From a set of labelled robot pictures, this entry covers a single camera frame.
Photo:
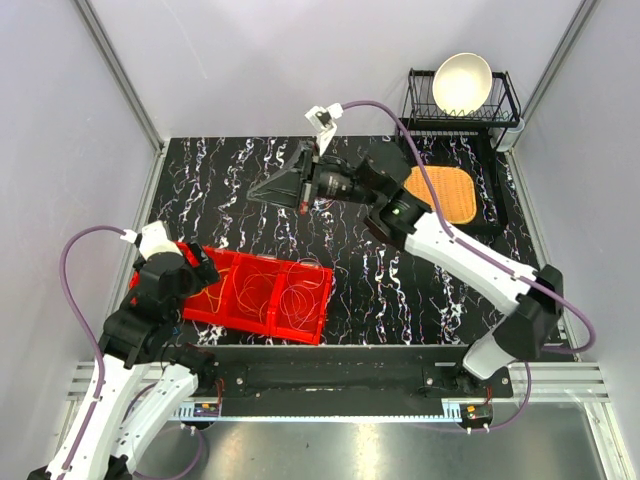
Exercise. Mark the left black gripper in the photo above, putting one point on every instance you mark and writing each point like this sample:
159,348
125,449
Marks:
205,273

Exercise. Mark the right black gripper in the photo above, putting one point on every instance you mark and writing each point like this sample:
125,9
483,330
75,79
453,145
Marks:
285,187

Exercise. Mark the red divided plastic bin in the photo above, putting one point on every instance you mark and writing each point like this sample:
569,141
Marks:
266,296

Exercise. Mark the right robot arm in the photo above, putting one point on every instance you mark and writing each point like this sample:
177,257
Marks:
527,298

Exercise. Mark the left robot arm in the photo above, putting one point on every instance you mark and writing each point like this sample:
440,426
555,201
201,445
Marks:
110,434

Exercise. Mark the orange woven mat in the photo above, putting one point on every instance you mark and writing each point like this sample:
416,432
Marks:
454,189

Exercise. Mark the black square tray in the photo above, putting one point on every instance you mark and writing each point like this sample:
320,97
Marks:
486,221

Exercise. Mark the white bowl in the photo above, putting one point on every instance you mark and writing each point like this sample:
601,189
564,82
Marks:
462,84

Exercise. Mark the white cup on rack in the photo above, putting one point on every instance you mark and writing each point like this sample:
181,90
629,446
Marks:
507,138

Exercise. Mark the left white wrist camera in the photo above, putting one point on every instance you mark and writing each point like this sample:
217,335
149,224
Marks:
151,240

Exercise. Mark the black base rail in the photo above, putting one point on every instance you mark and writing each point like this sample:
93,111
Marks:
281,379

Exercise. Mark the black wire dish rack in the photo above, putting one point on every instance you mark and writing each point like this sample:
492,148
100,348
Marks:
500,112

